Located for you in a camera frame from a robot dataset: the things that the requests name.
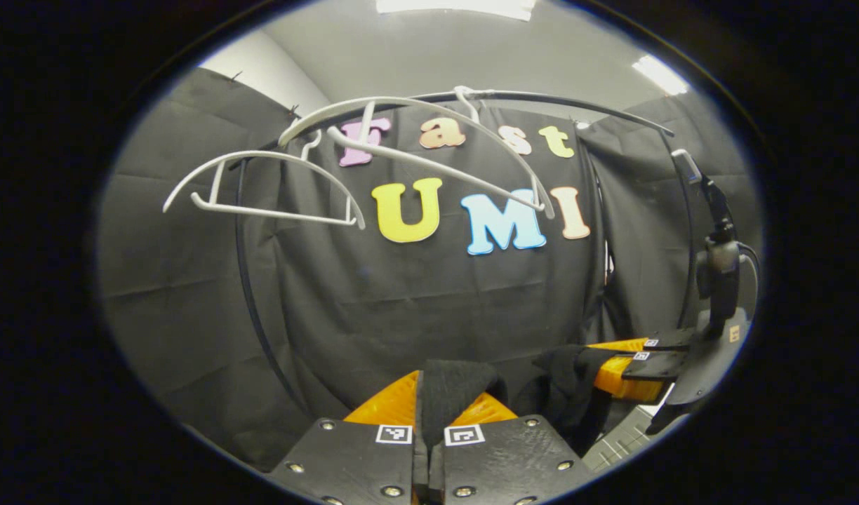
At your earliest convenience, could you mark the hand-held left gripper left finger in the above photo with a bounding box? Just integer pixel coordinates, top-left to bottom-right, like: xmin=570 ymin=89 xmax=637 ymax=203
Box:
xmin=268 ymin=370 xmax=422 ymax=505

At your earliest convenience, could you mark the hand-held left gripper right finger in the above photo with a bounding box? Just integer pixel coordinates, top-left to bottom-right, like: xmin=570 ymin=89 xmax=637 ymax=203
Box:
xmin=437 ymin=391 xmax=599 ymax=505

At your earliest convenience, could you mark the black knit jacket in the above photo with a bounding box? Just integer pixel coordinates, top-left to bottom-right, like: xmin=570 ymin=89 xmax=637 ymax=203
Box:
xmin=417 ymin=344 xmax=637 ymax=458

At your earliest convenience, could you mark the white plastic clothes hanger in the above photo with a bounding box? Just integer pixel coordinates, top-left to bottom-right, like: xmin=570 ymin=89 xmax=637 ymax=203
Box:
xmin=163 ymin=130 xmax=366 ymax=231
xmin=277 ymin=86 xmax=557 ymax=220

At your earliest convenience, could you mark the black metal clothes rack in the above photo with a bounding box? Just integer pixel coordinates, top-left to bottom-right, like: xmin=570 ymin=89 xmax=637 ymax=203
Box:
xmin=227 ymin=89 xmax=698 ymax=416

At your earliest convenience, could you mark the large ceiling light panel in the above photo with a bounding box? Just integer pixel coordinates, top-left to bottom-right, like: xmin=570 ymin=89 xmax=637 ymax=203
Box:
xmin=375 ymin=0 xmax=537 ymax=22

